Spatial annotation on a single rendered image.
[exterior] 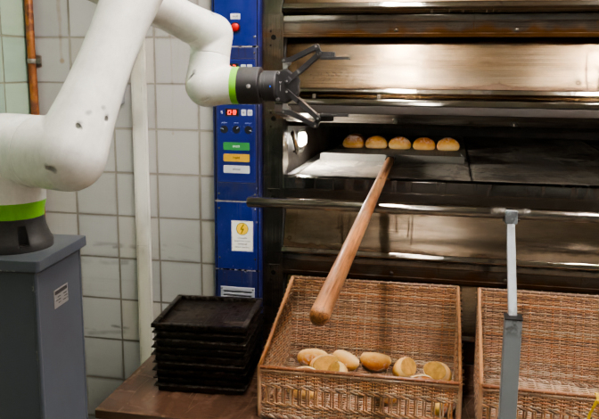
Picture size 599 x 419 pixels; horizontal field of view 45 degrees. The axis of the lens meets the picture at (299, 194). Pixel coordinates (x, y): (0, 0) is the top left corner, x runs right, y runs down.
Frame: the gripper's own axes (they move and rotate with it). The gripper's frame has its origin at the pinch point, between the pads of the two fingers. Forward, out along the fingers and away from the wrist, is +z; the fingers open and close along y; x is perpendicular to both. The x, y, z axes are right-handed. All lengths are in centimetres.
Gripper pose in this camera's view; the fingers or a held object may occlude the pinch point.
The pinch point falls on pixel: (344, 86)
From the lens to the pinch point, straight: 177.6
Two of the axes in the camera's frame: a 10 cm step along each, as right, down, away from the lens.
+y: -0.1, 9.8, 1.7
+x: -1.9, 1.7, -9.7
